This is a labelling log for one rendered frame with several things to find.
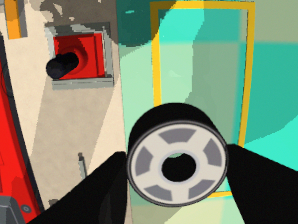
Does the yellow rectangular outline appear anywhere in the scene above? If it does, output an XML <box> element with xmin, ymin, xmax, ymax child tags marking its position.
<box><xmin>150</xmin><ymin>0</ymin><xmax>255</xmax><ymax>147</ymax></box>

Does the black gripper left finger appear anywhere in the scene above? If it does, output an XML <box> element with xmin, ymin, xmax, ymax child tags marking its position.
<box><xmin>27</xmin><ymin>151</ymin><xmax>128</xmax><ymax>224</ymax></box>

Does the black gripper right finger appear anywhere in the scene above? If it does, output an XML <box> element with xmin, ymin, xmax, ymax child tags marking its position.
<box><xmin>226</xmin><ymin>143</ymin><xmax>298</xmax><ymax>224</ymax></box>

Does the black wheel with grey hub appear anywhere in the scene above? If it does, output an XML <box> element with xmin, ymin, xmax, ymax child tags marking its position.
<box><xmin>125</xmin><ymin>103</ymin><xmax>230</xmax><ymax>208</ymax></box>

